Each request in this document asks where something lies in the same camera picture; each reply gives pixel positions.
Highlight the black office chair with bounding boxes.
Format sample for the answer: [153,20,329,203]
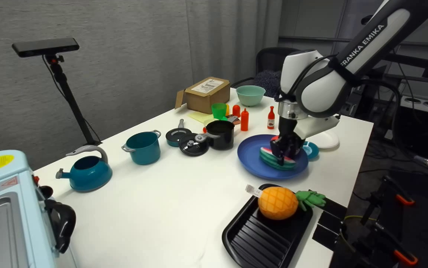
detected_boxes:
[254,46,300,101]

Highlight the black pot grey handle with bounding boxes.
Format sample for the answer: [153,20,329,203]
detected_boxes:
[202,119,236,152]

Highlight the teal toy pot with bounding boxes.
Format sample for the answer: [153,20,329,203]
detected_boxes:
[120,130,164,167]

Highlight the black tripod stand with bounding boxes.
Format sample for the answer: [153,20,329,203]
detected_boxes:
[42,52,103,148]

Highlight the teal toy kettle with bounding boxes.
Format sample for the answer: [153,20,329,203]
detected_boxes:
[55,145,115,194]

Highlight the white paper plate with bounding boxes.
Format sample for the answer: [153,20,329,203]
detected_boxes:
[317,130,342,152]

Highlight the black tape strip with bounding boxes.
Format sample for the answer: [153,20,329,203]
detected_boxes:
[312,194,349,219]
[318,210,346,235]
[311,224,342,249]

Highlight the black clamp orange tip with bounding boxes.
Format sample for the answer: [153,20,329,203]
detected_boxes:
[372,225,421,268]
[361,176,418,229]

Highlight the small red sauce bottle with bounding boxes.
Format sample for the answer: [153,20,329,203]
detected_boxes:
[266,104,277,131]

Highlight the dark blue jacket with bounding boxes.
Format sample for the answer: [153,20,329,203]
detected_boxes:
[253,70,287,100]

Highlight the blue round plate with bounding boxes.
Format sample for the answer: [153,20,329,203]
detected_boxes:
[236,133,311,182]

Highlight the small black frying pan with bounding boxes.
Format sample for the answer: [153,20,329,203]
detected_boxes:
[165,118,195,149]

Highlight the green plastic cup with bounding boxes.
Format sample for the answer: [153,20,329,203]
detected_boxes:
[210,101,229,122]

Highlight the grey curtain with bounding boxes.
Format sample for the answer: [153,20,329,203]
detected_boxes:
[186,0,282,87]

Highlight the mint green bowl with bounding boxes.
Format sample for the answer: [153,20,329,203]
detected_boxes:
[235,84,268,107]

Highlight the small teal disc plate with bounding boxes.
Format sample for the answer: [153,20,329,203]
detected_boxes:
[302,142,321,161]

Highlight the black pot lid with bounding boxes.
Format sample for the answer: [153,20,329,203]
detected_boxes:
[180,134,211,158]

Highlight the orange pineapple plush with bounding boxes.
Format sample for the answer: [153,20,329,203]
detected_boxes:
[257,185,327,222]

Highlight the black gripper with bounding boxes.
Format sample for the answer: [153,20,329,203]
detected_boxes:
[272,127,308,167]

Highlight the black rectangular tray plate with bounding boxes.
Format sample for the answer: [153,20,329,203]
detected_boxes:
[222,183,314,268]

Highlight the brown cardboard box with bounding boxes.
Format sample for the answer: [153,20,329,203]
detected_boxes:
[174,76,232,115]

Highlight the black oven mitt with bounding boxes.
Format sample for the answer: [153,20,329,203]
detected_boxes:
[37,185,77,255]

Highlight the orange squeeze bottle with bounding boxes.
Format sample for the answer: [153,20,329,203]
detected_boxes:
[239,109,251,133]

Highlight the watermelon slice plush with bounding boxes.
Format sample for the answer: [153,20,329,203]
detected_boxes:
[259,143,309,171]

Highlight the light blue toy oven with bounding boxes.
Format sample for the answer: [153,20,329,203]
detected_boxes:
[0,149,60,268]

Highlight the black robot stand column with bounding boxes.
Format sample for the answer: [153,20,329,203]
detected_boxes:
[342,73,391,124]

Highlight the black bar camera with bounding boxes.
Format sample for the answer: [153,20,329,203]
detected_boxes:
[10,37,80,58]

